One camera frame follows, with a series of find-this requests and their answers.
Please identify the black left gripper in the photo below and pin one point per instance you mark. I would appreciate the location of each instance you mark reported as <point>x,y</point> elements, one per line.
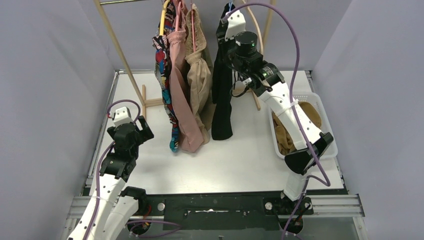
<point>143,129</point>

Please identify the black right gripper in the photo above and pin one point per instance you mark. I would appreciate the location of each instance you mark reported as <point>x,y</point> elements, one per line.
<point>223,45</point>

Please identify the beige wooden hanger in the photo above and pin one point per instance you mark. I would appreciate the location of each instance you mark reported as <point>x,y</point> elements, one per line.
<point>258,30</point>

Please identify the black shorts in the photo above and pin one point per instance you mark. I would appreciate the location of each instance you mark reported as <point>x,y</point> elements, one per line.
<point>222,82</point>

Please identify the tan brown shorts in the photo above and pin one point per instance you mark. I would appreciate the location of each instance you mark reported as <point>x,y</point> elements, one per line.
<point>284,141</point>

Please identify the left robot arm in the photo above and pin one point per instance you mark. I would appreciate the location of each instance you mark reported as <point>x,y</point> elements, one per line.
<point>113,203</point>

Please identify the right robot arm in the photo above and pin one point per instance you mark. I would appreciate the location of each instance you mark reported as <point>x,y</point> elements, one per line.
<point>240,54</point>

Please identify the pink shorts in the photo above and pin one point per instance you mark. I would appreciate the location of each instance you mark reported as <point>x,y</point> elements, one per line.
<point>190,137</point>

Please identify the beige shorts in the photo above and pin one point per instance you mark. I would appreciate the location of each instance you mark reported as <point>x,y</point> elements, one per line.
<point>200,79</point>

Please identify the colourful comic print shorts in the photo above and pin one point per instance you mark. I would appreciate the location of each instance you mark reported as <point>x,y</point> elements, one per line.
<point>163,66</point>

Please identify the pink hanger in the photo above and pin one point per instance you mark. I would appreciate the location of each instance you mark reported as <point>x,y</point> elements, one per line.
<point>179,8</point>

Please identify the yellow hanger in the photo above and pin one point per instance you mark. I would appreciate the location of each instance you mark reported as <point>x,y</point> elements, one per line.
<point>161,28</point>

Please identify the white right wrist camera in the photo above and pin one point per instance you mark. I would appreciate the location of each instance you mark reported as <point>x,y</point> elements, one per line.
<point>235,23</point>

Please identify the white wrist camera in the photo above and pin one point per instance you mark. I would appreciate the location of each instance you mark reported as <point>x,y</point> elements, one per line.
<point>121,116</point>
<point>235,23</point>

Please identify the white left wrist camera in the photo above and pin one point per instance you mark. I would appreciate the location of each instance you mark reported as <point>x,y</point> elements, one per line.
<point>121,116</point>

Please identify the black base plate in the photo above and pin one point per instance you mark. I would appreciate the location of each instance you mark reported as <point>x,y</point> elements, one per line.
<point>267,210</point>

